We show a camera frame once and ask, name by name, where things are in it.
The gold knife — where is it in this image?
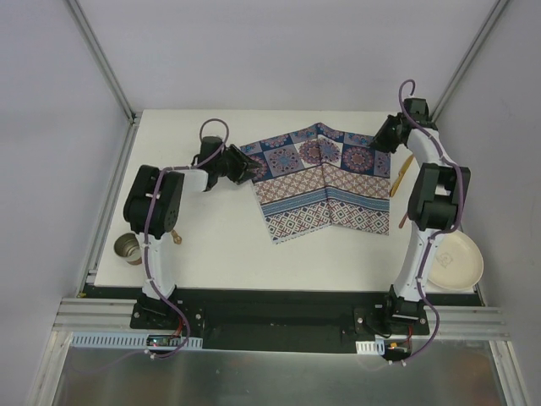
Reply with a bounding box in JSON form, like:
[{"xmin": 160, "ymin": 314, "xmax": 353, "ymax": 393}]
[{"xmin": 390, "ymin": 155, "xmax": 413, "ymax": 198}]

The patterned cloth placemat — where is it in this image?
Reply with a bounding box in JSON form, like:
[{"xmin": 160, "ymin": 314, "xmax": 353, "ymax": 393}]
[{"xmin": 241, "ymin": 123, "xmax": 391, "ymax": 244}]

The copper spoon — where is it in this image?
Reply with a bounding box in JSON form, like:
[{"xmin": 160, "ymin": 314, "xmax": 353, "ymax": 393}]
[{"xmin": 398, "ymin": 212, "xmax": 408, "ymax": 229}]

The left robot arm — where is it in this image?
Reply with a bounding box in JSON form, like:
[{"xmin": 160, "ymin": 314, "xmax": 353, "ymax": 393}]
[{"xmin": 123, "ymin": 136, "xmax": 263, "ymax": 329}]

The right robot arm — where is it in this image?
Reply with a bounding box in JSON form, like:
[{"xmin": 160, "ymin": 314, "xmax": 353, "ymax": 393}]
[{"xmin": 369, "ymin": 97, "xmax": 471, "ymax": 334}]

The gold fork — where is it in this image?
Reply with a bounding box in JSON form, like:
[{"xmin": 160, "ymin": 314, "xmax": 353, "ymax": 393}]
[{"xmin": 171, "ymin": 230, "xmax": 183, "ymax": 244}]

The metal cup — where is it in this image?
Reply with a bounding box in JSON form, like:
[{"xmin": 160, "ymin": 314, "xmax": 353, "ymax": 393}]
[{"xmin": 113, "ymin": 233, "xmax": 142, "ymax": 266}]

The cream plate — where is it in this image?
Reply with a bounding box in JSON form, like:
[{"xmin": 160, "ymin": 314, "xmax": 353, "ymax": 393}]
[{"xmin": 428, "ymin": 231, "xmax": 484, "ymax": 291}]

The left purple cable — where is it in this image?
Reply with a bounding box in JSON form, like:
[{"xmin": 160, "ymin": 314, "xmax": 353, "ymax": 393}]
[{"xmin": 141, "ymin": 118, "xmax": 231, "ymax": 360}]

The left aluminium frame post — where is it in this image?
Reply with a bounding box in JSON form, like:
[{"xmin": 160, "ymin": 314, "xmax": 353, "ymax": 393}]
[{"xmin": 63, "ymin": 0, "xmax": 137, "ymax": 123}]

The aluminium frame post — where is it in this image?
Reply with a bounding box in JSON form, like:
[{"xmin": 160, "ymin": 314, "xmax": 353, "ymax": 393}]
[
  {"xmin": 431, "ymin": 0, "xmax": 512, "ymax": 122},
  {"xmin": 63, "ymin": 0, "xmax": 137, "ymax": 123}
]

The right aluminium frame post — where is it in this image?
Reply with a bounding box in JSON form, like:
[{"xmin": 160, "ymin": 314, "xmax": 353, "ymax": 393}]
[{"xmin": 431, "ymin": 0, "xmax": 512, "ymax": 122}]

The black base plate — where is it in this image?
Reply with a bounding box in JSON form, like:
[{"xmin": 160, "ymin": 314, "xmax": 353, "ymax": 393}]
[{"xmin": 130, "ymin": 288, "xmax": 429, "ymax": 354}]

